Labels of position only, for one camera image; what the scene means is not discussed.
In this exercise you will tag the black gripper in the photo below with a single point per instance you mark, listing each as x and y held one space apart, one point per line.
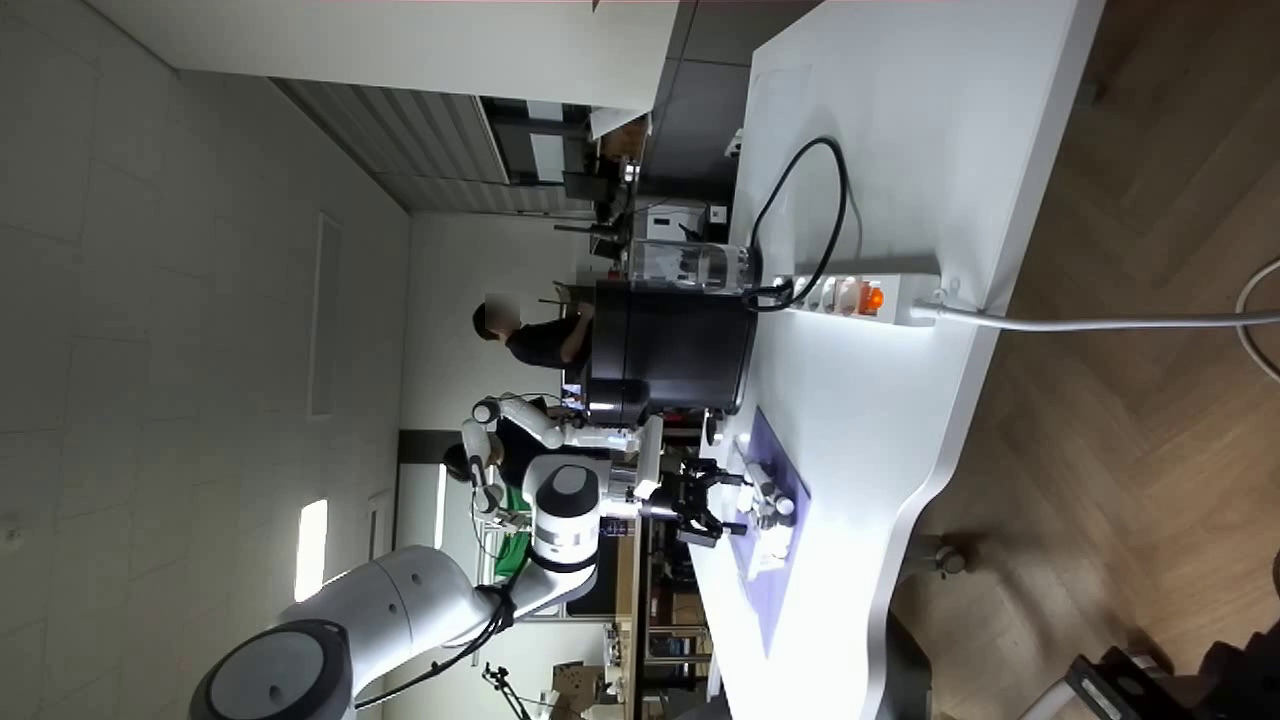
699 499

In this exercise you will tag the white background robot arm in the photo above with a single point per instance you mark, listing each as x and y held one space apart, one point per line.
542 427

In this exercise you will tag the silver white Franka robot arm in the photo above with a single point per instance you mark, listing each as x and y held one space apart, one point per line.
402 612

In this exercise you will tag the purple table mat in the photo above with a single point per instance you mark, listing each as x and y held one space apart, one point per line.
777 602

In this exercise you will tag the black computer monitor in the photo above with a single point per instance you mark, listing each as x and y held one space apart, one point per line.
675 350

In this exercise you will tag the green cloth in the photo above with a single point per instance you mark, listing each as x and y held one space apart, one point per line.
506 552

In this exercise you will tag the standing person in black shirt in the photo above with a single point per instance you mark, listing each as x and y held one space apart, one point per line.
542 342

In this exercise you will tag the white power strip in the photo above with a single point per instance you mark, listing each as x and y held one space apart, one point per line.
866 291

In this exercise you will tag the silver coffee machine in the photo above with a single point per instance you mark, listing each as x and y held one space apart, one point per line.
675 244

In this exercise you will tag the black office chair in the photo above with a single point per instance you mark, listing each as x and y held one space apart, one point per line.
1144 686

